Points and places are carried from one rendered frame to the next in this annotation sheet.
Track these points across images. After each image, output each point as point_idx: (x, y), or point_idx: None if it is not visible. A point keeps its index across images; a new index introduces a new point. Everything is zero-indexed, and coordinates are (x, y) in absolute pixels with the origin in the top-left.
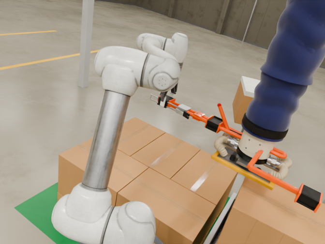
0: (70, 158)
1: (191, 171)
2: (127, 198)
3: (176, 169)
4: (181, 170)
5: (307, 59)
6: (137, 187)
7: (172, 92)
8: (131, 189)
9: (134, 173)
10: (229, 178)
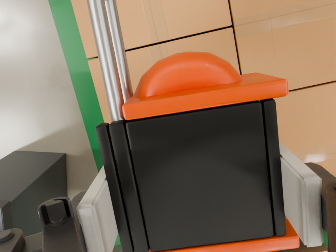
0: None
1: (330, 114)
2: (97, 92)
3: (299, 81)
4: (305, 95)
5: None
6: (143, 73)
7: (326, 215)
8: None
9: (173, 25)
10: None
